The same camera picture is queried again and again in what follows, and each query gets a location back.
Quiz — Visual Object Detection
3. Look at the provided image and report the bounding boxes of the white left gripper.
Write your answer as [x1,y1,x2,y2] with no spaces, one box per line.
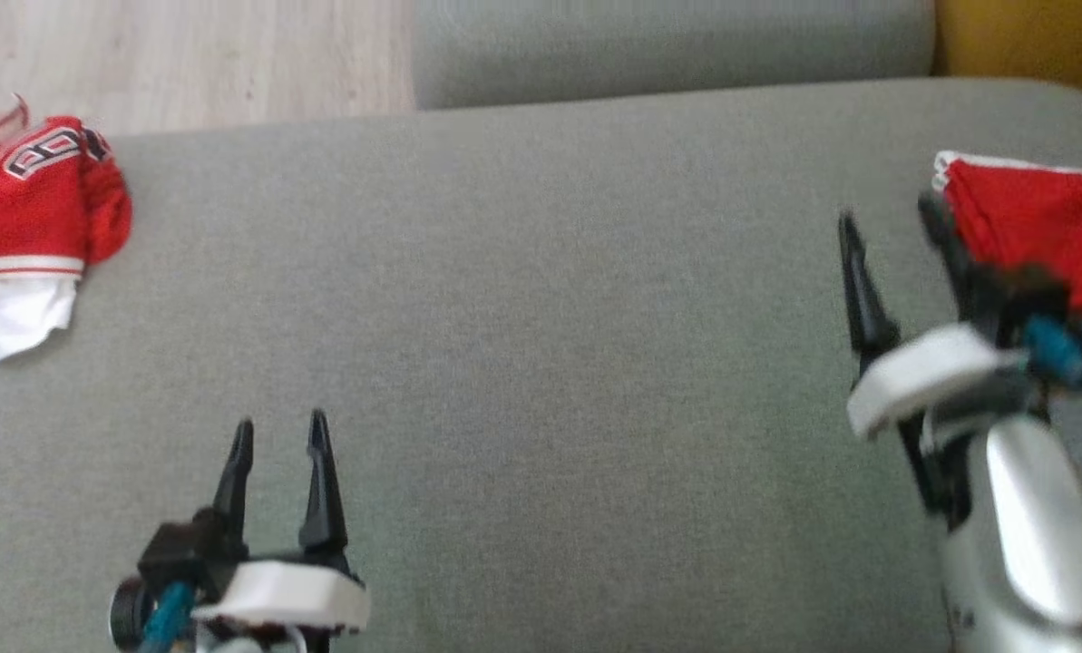
[191,408,371,653]

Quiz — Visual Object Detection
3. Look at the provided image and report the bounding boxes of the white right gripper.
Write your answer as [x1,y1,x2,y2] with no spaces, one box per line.
[835,192,1027,531]

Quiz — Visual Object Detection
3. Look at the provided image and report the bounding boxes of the red shorts white stripes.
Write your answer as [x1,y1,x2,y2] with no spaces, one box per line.
[932,150,1082,314]

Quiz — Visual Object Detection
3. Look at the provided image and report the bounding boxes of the red white lettered jersey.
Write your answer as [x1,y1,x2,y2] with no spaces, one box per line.
[0,95,133,365]

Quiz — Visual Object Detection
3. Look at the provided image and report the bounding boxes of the mustard yellow panel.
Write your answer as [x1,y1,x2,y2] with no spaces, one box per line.
[931,0,1082,110]

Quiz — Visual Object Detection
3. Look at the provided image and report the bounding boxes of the large grey sofa seat cushion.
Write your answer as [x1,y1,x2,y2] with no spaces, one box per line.
[0,77,1082,653]

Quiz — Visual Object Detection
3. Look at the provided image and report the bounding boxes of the small grey sofa cushion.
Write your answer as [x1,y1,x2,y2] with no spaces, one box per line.
[411,0,936,112]

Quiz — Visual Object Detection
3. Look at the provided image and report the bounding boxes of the right arm cable blue plug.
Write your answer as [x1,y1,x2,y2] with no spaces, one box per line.
[1021,313,1082,432]

